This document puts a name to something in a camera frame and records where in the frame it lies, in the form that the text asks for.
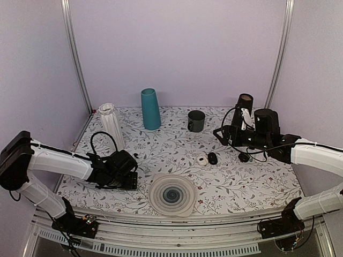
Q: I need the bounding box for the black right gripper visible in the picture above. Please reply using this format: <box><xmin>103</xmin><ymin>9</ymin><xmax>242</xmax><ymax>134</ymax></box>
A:
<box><xmin>213</xmin><ymin>125</ymin><xmax>270</xmax><ymax>152</ymax></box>

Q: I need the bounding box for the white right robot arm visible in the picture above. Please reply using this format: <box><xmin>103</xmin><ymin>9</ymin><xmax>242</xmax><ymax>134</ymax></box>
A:
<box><xmin>213</xmin><ymin>107</ymin><xmax>342</xmax><ymax>233</ymax></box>

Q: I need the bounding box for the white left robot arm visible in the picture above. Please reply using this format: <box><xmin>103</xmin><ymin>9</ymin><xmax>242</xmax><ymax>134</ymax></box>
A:
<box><xmin>1</xmin><ymin>131</ymin><xmax>138</xmax><ymax>232</ymax></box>

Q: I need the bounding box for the small black earbud case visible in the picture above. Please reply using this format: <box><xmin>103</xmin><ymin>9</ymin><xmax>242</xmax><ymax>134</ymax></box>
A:
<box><xmin>207</xmin><ymin>152</ymin><xmax>218</xmax><ymax>165</ymax></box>

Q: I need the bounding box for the black round earbud case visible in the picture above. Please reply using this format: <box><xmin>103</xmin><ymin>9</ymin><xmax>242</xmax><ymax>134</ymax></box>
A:
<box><xmin>238</xmin><ymin>153</ymin><xmax>250</xmax><ymax>163</ymax></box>

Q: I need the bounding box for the small white earbud case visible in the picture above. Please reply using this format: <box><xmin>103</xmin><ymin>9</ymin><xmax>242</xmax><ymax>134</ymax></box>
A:
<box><xmin>197</xmin><ymin>156</ymin><xmax>208</xmax><ymax>166</ymax></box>

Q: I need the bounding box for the dark grey mug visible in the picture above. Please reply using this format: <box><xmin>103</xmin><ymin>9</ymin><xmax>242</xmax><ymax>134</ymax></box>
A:
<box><xmin>188</xmin><ymin>110</ymin><xmax>205</xmax><ymax>133</ymax></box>

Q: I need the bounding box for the black tall cylinder vase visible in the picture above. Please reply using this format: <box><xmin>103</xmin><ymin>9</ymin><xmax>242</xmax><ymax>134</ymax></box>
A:
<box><xmin>231</xmin><ymin>93</ymin><xmax>253</xmax><ymax>127</ymax></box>

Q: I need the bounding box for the swirl patterned ceramic plate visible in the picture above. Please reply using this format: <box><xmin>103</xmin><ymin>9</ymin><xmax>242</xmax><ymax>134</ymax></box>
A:
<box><xmin>148</xmin><ymin>174</ymin><xmax>197</xmax><ymax>217</ymax></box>

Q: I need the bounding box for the teal tall vase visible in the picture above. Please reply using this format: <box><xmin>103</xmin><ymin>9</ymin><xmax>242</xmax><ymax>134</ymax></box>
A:
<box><xmin>141</xmin><ymin>88</ymin><xmax>161</xmax><ymax>130</ymax></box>

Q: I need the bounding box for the white ribbed vase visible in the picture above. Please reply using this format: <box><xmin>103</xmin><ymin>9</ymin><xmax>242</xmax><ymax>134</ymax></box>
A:
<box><xmin>98</xmin><ymin>103</ymin><xmax>125</xmax><ymax>151</ymax></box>

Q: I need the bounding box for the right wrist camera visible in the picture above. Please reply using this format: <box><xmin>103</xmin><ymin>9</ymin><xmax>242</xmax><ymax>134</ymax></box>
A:
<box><xmin>241</xmin><ymin>108</ymin><xmax>255</xmax><ymax>131</ymax></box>

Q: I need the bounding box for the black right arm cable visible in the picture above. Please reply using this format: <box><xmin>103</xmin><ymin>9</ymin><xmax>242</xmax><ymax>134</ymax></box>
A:
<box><xmin>221</xmin><ymin>107</ymin><xmax>295</xmax><ymax>163</ymax></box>

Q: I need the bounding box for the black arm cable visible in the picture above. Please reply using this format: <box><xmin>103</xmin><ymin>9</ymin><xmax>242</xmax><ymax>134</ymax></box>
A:
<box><xmin>90</xmin><ymin>131</ymin><xmax>118</xmax><ymax>161</ymax></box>
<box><xmin>221</xmin><ymin>107</ymin><xmax>295</xmax><ymax>163</ymax></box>

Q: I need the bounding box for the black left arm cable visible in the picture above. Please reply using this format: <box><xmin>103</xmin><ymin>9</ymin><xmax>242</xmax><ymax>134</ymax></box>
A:
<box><xmin>90</xmin><ymin>131</ymin><xmax>118</xmax><ymax>161</ymax></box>

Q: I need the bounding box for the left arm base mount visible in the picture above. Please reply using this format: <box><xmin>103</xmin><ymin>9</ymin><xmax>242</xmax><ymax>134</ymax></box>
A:
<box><xmin>51</xmin><ymin>197</ymin><xmax>99</xmax><ymax>239</ymax></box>

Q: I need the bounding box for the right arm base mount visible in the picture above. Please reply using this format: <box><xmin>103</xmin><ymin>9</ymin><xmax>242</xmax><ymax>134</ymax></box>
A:
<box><xmin>257</xmin><ymin>197</ymin><xmax>305</xmax><ymax>239</ymax></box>

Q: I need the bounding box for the right aluminium frame post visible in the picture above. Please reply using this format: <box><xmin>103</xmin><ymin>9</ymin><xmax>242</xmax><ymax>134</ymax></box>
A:
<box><xmin>264</xmin><ymin>0</ymin><xmax>295</xmax><ymax>109</ymax></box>

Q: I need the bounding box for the aluminium frame post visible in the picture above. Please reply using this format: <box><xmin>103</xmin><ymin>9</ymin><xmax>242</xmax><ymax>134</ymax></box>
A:
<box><xmin>264</xmin><ymin>0</ymin><xmax>295</xmax><ymax>109</ymax></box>
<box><xmin>61</xmin><ymin>0</ymin><xmax>93</xmax><ymax>114</ymax></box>

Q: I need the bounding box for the left aluminium frame post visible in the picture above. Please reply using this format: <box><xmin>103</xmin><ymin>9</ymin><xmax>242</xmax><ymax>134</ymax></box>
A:
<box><xmin>61</xmin><ymin>0</ymin><xmax>93</xmax><ymax>114</ymax></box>

